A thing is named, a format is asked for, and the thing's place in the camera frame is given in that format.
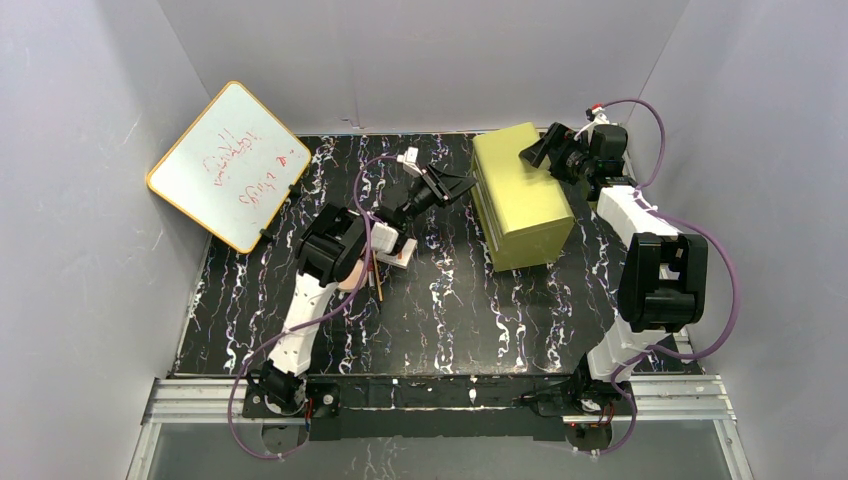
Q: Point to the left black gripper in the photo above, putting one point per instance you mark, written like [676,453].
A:
[433,186]

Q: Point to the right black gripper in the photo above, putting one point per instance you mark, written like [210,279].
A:
[552,152]

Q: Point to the green drawer cabinet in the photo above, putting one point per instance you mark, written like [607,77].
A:
[525,216]

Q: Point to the white square makeup box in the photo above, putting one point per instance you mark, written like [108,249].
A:
[403,258]

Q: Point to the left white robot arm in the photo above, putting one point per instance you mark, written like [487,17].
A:
[334,256]

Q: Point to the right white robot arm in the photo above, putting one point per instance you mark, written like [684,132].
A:
[663,283]

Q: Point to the gold makeup pencil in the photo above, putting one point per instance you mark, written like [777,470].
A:
[377,279]

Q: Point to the red and black makeup pen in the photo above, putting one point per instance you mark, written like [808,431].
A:
[372,286]

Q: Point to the large round pink compact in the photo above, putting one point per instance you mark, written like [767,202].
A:
[353,281]

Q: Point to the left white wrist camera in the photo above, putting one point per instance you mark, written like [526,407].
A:
[408,161]

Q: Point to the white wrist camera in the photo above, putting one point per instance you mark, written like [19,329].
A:
[408,161]
[596,115]

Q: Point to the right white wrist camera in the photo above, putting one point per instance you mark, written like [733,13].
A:
[596,115]

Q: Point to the whiteboard with yellow frame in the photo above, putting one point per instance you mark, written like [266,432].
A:
[232,169]

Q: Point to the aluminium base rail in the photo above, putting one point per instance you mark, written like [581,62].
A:
[459,427]

